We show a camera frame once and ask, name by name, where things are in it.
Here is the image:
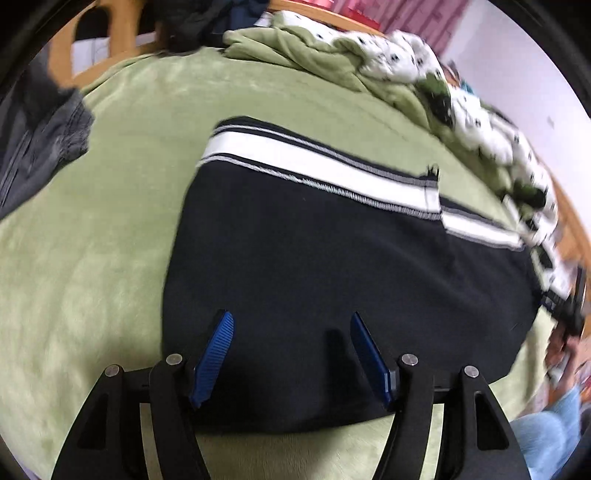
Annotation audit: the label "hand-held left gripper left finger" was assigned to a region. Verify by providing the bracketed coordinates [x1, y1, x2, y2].
[51, 310, 235, 480]

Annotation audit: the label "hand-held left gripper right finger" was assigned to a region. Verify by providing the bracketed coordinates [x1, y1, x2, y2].
[349, 312, 529, 480]

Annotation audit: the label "black pants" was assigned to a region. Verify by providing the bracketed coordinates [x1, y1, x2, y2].
[161, 116, 541, 435]

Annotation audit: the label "person's blue jeans leg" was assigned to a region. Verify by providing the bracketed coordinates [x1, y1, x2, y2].
[510, 385, 589, 480]

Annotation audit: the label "green bed sheet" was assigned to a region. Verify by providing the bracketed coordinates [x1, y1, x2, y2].
[0, 46, 559, 480]

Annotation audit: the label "grey jeans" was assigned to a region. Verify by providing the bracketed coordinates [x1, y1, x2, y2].
[0, 46, 95, 217]

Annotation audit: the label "green and white floral quilt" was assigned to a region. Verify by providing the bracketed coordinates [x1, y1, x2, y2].
[222, 10, 578, 301]

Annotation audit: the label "red patterned curtain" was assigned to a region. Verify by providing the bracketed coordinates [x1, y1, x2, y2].
[323, 0, 467, 56]

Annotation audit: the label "black jacket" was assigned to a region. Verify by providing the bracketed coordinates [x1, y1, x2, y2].
[152, 0, 236, 51]

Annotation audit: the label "navy garment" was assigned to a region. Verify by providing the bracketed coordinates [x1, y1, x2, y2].
[228, 0, 271, 33]

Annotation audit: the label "wooden bed frame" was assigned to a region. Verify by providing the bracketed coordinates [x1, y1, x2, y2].
[48, 0, 591, 278]

